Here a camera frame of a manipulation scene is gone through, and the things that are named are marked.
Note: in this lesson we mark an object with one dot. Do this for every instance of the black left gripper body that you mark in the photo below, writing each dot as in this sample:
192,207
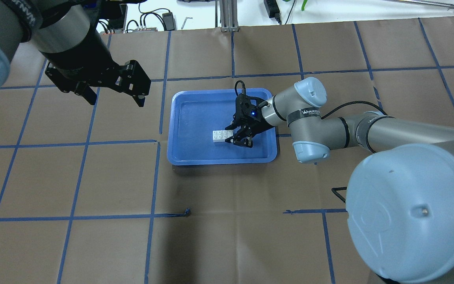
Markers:
78,59

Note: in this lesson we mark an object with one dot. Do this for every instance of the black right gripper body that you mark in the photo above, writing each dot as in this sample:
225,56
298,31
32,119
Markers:
255,125

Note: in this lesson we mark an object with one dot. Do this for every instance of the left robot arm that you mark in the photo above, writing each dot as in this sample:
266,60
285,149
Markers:
64,32

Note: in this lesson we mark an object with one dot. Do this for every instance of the usb hub with cables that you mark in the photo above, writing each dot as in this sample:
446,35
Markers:
130,31

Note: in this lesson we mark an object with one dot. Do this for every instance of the green handled reach grabber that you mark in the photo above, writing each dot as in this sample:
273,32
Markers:
425,3

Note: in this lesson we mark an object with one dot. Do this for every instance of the white block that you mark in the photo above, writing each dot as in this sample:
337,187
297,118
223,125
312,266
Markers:
218,136
228,135

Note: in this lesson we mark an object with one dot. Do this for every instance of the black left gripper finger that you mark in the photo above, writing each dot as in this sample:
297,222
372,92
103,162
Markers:
84,90
139,99

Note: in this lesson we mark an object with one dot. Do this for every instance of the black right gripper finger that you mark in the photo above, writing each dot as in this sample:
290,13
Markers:
239,139
232,126

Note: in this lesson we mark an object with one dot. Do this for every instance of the aluminium frame post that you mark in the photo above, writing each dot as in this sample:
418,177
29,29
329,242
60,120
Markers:
227,15

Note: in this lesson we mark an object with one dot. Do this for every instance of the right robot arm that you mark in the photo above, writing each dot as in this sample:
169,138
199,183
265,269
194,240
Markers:
399,200

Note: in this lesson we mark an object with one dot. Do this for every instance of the blue plastic tray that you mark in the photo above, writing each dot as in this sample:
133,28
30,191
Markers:
195,115

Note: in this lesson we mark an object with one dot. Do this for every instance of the black power adapter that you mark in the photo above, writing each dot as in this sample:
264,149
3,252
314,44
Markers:
272,9

